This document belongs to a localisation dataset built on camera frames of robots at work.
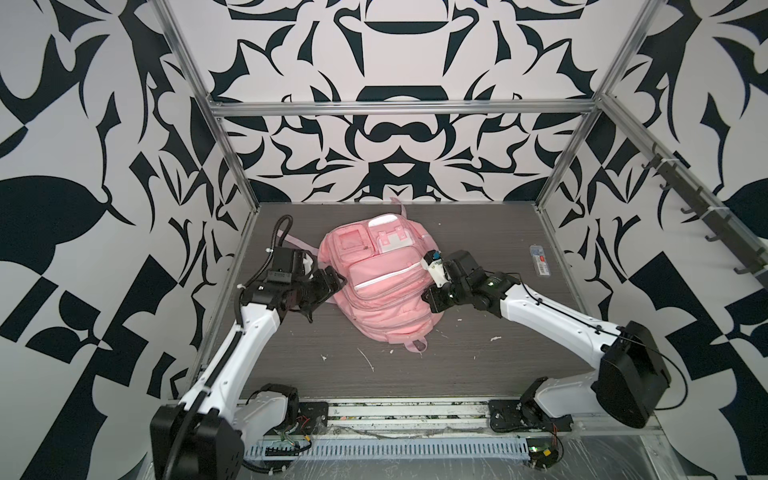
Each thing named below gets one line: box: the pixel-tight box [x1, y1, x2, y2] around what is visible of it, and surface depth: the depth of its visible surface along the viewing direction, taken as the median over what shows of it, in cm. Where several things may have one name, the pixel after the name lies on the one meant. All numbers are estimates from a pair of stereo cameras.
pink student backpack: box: [278, 197, 445, 354], surface depth 86 cm
